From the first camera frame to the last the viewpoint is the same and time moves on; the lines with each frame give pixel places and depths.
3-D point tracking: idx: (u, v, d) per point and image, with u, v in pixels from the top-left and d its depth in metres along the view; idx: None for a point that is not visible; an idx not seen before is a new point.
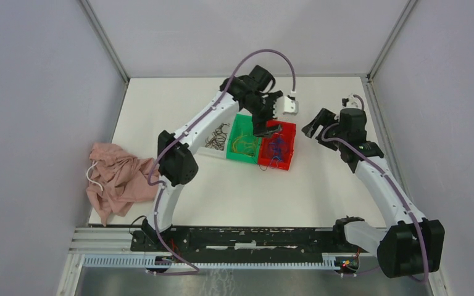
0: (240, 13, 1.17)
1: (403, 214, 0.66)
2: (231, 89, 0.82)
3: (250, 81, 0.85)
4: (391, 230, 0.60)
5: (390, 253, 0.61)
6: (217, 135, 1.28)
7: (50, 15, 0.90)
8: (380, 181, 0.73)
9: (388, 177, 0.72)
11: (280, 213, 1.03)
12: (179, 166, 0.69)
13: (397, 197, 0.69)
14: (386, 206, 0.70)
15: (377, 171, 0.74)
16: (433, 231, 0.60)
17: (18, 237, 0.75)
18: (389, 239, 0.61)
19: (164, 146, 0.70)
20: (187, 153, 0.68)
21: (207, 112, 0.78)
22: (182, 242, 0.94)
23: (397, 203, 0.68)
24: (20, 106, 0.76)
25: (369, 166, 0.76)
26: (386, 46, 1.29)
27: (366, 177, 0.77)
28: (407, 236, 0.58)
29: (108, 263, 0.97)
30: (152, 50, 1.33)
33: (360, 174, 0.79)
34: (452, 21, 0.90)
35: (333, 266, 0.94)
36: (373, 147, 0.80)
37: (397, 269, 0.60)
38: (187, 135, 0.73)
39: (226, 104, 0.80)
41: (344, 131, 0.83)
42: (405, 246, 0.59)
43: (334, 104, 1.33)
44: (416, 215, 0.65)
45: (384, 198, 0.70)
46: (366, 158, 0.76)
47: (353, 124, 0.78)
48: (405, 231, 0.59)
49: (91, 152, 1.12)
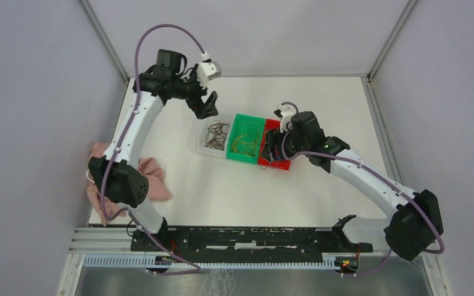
0: (239, 13, 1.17)
1: (397, 197, 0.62)
2: (145, 86, 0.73)
3: (160, 70, 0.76)
4: (396, 218, 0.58)
5: (402, 238, 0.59)
6: (217, 135, 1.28)
7: (49, 15, 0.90)
8: (360, 174, 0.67)
9: (365, 166, 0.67)
11: (280, 213, 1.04)
12: (126, 187, 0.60)
13: (381, 181, 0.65)
14: (376, 195, 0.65)
15: (352, 164, 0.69)
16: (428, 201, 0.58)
17: (18, 237, 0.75)
18: (395, 227, 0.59)
19: (100, 173, 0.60)
20: (130, 169, 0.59)
21: (130, 119, 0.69)
22: (182, 242, 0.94)
23: (384, 187, 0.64)
24: (20, 106, 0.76)
25: (344, 163, 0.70)
26: (386, 46, 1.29)
27: (344, 174, 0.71)
28: (412, 217, 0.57)
29: (108, 263, 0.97)
30: (152, 50, 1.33)
33: (336, 172, 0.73)
34: (452, 21, 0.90)
35: (333, 266, 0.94)
36: (337, 142, 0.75)
37: (415, 251, 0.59)
38: (120, 150, 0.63)
39: (147, 103, 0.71)
41: (303, 139, 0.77)
42: (416, 228, 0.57)
43: (334, 104, 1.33)
44: (407, 192, 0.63)
45: (372, 188, 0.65)
46: (334, 156, 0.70)
47: (309, 126, 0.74)
48: (408, 214, 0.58)
49: (91, 152, 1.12)
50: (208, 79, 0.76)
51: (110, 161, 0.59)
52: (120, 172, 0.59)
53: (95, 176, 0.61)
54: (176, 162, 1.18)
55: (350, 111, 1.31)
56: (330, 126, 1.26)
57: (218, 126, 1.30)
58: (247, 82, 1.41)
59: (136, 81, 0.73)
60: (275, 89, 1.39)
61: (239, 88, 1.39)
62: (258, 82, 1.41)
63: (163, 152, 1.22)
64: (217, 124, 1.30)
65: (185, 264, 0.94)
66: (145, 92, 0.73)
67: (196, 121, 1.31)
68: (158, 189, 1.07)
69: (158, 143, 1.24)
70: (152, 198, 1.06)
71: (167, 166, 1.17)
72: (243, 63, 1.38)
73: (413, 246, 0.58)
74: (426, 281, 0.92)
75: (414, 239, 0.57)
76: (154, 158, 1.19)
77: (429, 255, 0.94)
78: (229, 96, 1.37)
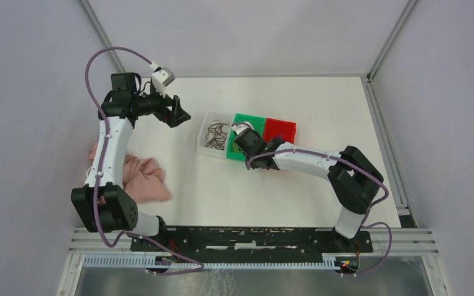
0: (239, 14, 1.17)
1: (326, 161, 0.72)
2: (110, 113, 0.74)
3: (120, 94, 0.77)
4: (332, 179, 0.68)
5: (349, 197, 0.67)
6: (217, 135, 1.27)
7: (49, 15, 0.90)
8: (296, 157, 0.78)
9: (299, 149, 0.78)
11: (280, 213, 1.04)
12: (117, 209, 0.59)
13: (313, 155, 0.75)
14: (314, 166, 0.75)
15: (287, 152, 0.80)
16: (355, 155, 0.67)
17: (18, 237, 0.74)
18: (337, 187, 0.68)
19: (87, 202, 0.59)
20: (118, 189, 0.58)
21: (105, 144, 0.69)
22: (182, 242, 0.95)
23: (317, 158, 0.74)
24: (20, 106, 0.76)
25: (281, 153, 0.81)
26: (386, 46, 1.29)
27: (287, 163, 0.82)
28: (342, 172, 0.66)
29: (108, 263, 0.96)
30: (152, 50, 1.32)
33: (283, 165, 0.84)
34: (452, 21, 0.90)
35: (333, 266, 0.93)
36: (274, 142, 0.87)
37: (363, 202, 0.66)
38: (102, 174, 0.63)
39: (117, 126, 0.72)
41: (247, 150, 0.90)
42: (349, 182, 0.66)
43: (335, 103, 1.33)
44: (334, 155, 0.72)
45: (308, 163, 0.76)
46: (273, 152, 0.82)
47: (246, 138, 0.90)
48: (339, 171, 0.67)
49: (91, 152, 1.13)
50: (163, 87, 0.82)
51: (95, 188, 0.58)
52: (107, 197, 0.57)
53: (81, 208, 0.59)
54: (176, 162, 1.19)
55: (351, 111, 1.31)
56: (331, 126, 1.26)
57: (218, 126, 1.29)
58: (246, 83, 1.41)
59: (99, 111, 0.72)
60: (276, 89, 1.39)
61: (239, 88, 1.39)
62: (258, 82, 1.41)
63: (163, 151, 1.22)
64: (217, 124, 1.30)
65: (194, 263, 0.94)
66: (112, 117, 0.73)
67: (196, 121, 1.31)
68: (155, 190, 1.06)
69: (158, 143, 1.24)
70: (150, 198, 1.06)
71: (167, 166, 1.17)
72: (243, 63, 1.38)
73: (358, 198, 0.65)
74: (426, 282, 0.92)
75: (353, 190, 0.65)
76: (154, 158, 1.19)
77: (429, 255, 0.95)
78: (229, 96, 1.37)
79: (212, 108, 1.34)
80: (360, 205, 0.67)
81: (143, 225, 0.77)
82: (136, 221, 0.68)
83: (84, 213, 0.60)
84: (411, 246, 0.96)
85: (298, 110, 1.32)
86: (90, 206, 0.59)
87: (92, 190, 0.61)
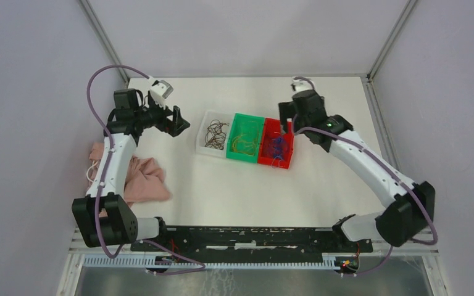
0: (239, 13, 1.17)
1: (395, 185, 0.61)
2: (115, 131, 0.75)
3: (122, 112, 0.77)
4: (393, 208, 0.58)
5: (393, 228, 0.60)
6: (217, 135, 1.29)
7: (49, 15, 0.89)
8: (360, 158, 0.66)
9: (367, 150, 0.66)
11: (281, 214, 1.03)
12: (118, 221, 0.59)
13: (382, 169, 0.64)
14: (375, 180, 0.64)
15: (353, 147, 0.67)
16: (428, 193, 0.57)
17: (17, 237, 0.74)
18: (389, 213, 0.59)
19: (88, 213, 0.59)
20: (118, 200, 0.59)
21: (108, 159, 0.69)
22: (182, 242, 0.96)
23: (385, 176, 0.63)
24: (20, 104, 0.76)
25: (345, 144, 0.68)
26: (386, 46, 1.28)
27: (344, 155, 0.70)
28: (407, 208, 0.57)
29: (107, 264, 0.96)
30: (152, 50, 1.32)
33: (335, 151, 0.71)
34: (452, 21, 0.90)
35: (333, 266, 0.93)
36: (339, 121, 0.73)
37: (400, 237, 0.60)
38: (105, 185, 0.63)
39: (121, 140, 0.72)
41: (304, 115, 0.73)
42: (408, 218, 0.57)
43: (334, 103, 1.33)
44: (407, 182, 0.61)
45: (370, 173, 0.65)
46: (339, 137, 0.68)
47: (310, 102, 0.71)
48: (403, 203, 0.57)
49: (91, 152, 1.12)
50: (164, 100, 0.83)
51: (97, 198, 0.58)
52: (107, 208, 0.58)
53: (81, 219, 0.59)
54: (175, 162, 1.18)
55: (350, 111, 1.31)
56: None
57: (218, 125, 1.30)
58: (245, 83, 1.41)
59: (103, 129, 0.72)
60: (276, 89, 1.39)
61: (239, 89, 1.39)
62: (258, 82, 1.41)
63: (164, 152, 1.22)
64: (217, 124, 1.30)
65: (195, 263, 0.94)
66: (116, 134, 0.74)
67: (196, 121, 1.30)
68: (155, 190, 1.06)
69: (158, 143, 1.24)
70: (150, 198, 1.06)
71: (167, 166, 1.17)
72: (242, 63, 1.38)
73: (400, 232, 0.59)
74: (426, 281, 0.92)
75: (405, 227, 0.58)
76: (154, 157, 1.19)
77: (429, 255, 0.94)
78: (228, 95, 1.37)
79: (213, 108, 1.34)
80: (395, 238, 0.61)
81: (143, 230, 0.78)
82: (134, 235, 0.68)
83: (84, 225, 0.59)
84: (411, 245, 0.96)
85: None
86: (91, 217, 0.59)
87: (93, 200, 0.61)
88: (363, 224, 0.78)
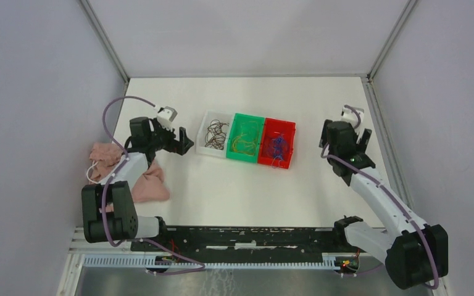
0: (239, 13, 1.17)
1: (405, 222, 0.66)
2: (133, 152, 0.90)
3: (137, 138, 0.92)
4: (399, 242, 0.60)
5: (399, 267, 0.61)
6: (217, 135, 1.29)
7: (49, 15, 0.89)
8: (376, 192, 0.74)
9: (384, 186, 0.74)
11: (281, 213, 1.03)
12: (122, 205, 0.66)
13: (395, 206, 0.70)
14: (387, 217, 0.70)
15: (371, 182, 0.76)
16: (436, 235, 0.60)
17: (16, 237, 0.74)
18: (395, 252, 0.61)
19: (95, 200, 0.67)
20: (124, 185, 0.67)
21: (122, 163, 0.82)
22: (182, 242, 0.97)
23: (397, 213, 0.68)
24: (19, 104, 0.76)
25: (363, 178, 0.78)
26: (386, 46, 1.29)
27: (363, 189, 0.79)
28: (412, 245, 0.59)
29: (107, 264, 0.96)
30: (152, 49, 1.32)
33: (356, 185, 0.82)
34: (452, 21, 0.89)
35: (333, 266, 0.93)
36: (364, 158, 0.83)
37: (408, 280, 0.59)
38: (115, 177, 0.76)
39: (136, 155, 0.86)
41: (334, 145, 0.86)
42: (413, 258, 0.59)
43: (334, 103, 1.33)
44: (418, 222, 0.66)
45: (384, 209, 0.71)
46: (359, 171, 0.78)
47: (342, 136, 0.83)
48: (410, 240, 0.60)
49: (91, 152, 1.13)
50: (170, 124, 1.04)
51: (106, 184, 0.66)
52: (115, 191, 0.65)
53: (89, 202, 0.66)
54: (175, 163, 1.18)
55: None
56: None
57: (218, 125, 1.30)
58: (245, 83, 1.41)
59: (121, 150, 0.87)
60: (276, 89, 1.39)
61: (239, 89, 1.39)
62: (258, 82, 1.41)
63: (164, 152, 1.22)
64: (217, 124, 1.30)
65: (195, 263, 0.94)
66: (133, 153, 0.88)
67: (196, 121, 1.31)
68: (156, 190, 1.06)
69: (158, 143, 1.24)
70: (150, 198, 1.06)
71: (167, 166, 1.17)
72: (243, 63, 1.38)
73: (408, 275, 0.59)
74: None
75: (410, 267, 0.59)
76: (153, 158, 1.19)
77: None
78: (228, 96, 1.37)
79: (212, 108, 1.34)
80: (403, 280, 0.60)
81: (143, 229, 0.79)
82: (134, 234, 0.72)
83: (90, 209, 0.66)
84: None
85: (297, 110, 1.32)
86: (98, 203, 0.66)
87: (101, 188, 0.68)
88: (367, 237, 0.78)
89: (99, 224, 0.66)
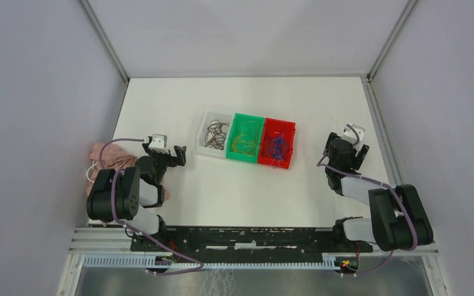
0: (239, 13, 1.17)
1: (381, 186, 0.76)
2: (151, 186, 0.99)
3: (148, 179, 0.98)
4: (370, 195, 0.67)
5: (380, 223, 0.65)
6: (217, 135, 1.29)
7: (49, 15, 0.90)
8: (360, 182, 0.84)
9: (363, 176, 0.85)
11: (280, 213, 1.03)
12: (127, 181, 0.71)
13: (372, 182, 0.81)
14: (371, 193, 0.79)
15: (355, 177, 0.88)
16: (406, 191, 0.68)
17: (15, 237, 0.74)
18: (373, 208, 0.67)
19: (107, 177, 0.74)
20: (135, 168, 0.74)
21: None
22: (182, 242, 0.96)
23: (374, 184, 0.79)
24: (18, 103, 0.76)
25: (349, 178, 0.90)
26: (386, 47, 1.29)
27: (350, 187, 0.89)
28: (382, 196, 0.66)
29: (108, 263, 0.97)
30: (152, 50, 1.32)
33: (347, 191, 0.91)
34: (452, 21, 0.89)
35: (333, 266, 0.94)
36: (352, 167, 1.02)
37: (390, 235, 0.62)
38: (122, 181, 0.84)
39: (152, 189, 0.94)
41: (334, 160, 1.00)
42: (386, 209, 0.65)
43: (334, 103, 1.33)
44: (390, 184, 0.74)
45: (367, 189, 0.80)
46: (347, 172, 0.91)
47: (344, 152, 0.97)
48: (381, 195, 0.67)
49: (91, 152, 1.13)
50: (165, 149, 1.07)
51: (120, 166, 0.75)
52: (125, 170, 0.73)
53: (101, 179, 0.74)
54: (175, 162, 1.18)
55: (350, 111, 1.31)
56: (329, 126, 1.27)
57: (218, 126, 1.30)
58: (245, 83, 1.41)
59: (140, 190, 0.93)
60: (276, 89, 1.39)
61: (239, 89, 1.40)
62: (258, 82, 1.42)
63: None
64: (217, 124, 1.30)
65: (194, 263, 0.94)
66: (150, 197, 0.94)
67: (196, 121, 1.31)
68: None
69: None
70: None
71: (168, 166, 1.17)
72: (243, 63, 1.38)
73: (389, 231, 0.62)
74: (426, 282, 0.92)
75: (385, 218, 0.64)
76: None
77: (429, 255, 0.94)
78: (228, 96, 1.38)
79: (213, 108, 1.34)
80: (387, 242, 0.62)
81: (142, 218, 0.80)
82: (133, 215, 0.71)
83: (99, 185, 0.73)
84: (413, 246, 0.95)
85: (297, 110, 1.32)
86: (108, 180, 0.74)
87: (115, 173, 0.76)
88: (365, 224, 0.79)
89: (102, 203, 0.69)
